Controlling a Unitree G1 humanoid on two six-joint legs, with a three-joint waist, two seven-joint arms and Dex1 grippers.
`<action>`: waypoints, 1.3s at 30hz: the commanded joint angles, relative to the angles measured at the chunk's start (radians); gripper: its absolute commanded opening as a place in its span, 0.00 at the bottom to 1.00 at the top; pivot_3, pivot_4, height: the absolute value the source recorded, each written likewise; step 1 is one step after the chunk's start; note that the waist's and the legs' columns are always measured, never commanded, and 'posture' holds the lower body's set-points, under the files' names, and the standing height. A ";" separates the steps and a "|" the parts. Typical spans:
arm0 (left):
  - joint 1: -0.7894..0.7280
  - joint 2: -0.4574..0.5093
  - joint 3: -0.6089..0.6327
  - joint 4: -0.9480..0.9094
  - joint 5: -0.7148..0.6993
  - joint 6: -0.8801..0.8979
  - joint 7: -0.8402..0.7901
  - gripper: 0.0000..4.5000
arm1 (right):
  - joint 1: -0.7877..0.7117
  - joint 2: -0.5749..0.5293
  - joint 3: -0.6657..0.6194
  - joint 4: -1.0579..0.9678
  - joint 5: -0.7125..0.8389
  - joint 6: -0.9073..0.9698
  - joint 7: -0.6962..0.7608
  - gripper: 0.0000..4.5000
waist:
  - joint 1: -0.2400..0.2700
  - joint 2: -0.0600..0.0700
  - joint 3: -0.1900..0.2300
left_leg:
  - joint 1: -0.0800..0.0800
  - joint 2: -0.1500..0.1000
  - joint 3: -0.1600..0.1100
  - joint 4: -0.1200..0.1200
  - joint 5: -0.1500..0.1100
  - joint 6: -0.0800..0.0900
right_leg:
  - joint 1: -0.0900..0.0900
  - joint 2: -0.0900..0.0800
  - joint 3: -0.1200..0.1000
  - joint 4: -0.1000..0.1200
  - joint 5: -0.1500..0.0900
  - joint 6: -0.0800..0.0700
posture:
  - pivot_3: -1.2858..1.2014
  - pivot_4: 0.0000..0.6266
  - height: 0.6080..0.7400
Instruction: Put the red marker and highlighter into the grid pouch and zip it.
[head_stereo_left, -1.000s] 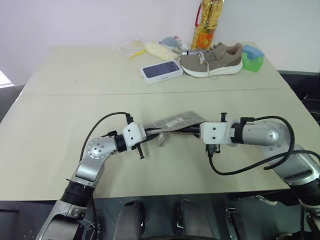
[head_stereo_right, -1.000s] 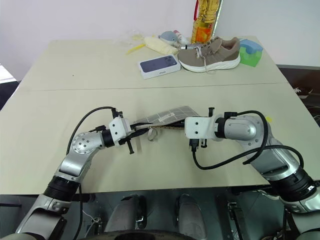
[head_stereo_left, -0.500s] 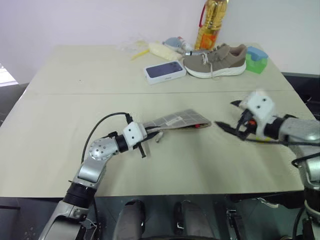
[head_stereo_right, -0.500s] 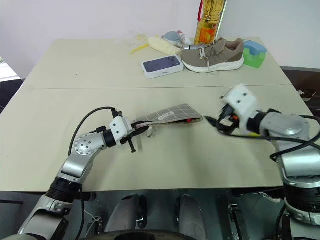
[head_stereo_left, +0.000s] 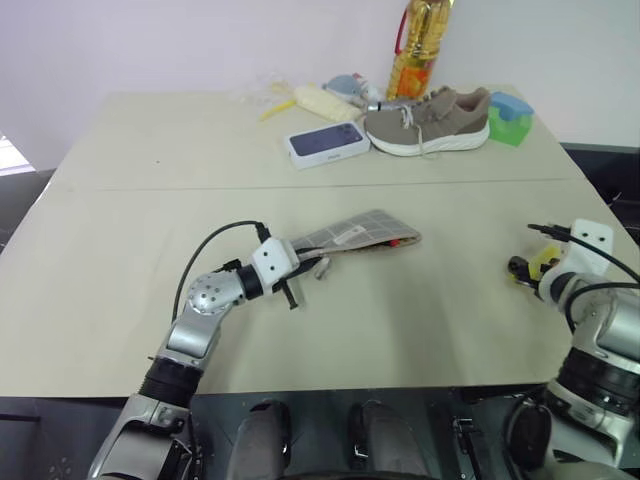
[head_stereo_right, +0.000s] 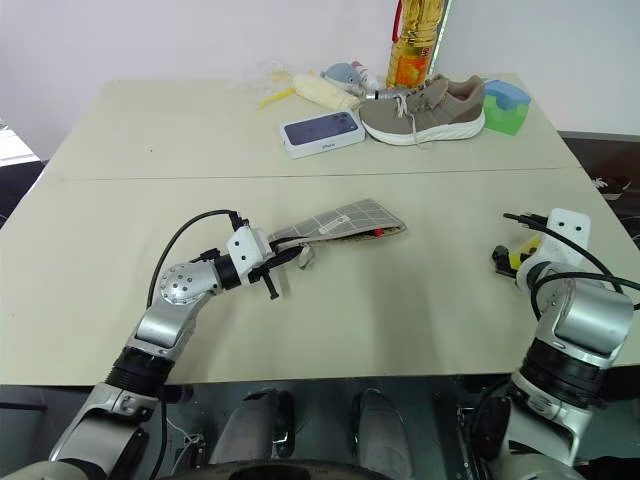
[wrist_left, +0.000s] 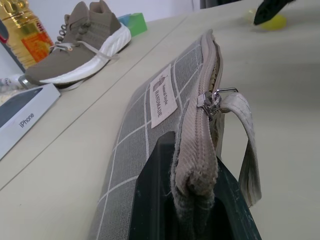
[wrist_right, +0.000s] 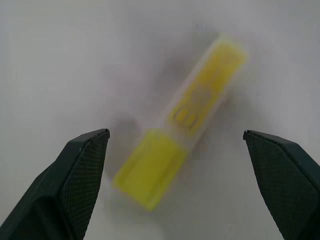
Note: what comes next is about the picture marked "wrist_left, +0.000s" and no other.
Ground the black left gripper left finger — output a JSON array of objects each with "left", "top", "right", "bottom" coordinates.
[{"left": 133, "top": 131, "right": 180, "bottom": 240}]

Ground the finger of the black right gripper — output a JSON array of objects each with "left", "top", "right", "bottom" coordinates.
[{"left": 253, "top": 0, "right": 296, "bottom": 26}]

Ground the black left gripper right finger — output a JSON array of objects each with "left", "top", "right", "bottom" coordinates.
[{"left": 213, "top": 155, "right": 262, "bottom": 240}]

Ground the yellow highlighter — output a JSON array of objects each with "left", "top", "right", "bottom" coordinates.
[{"left": 259, "top": 14, "right": 288, "bottom": 31}]

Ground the grey grid zipper pouch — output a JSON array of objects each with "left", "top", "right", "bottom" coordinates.
[{"left": 83, "top": 28, "right": 262, "bottom": 240}]

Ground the green box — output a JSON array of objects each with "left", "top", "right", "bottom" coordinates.
[{"left": 117, "top": 11, "right": 148, "bottom": 38}]

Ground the white iPhone box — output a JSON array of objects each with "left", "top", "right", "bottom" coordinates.
[{"left": 0, "top": 83, "right": 62, "bottom": 161}]

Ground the brown knit sneaker white sole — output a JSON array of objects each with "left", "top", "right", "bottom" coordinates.
[{"left": 24, "top": 0, "right": 132, "bottom": 91}]

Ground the clear plastic bottle silver cap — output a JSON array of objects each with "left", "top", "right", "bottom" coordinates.
[{"left": 0, "top": 73, "right": 29, "bottom": 90}]

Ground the yellow cooking oil bottle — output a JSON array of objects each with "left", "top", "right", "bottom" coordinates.
[{"left": 0, "top": 0, "right": 55, "bottom": 70}]

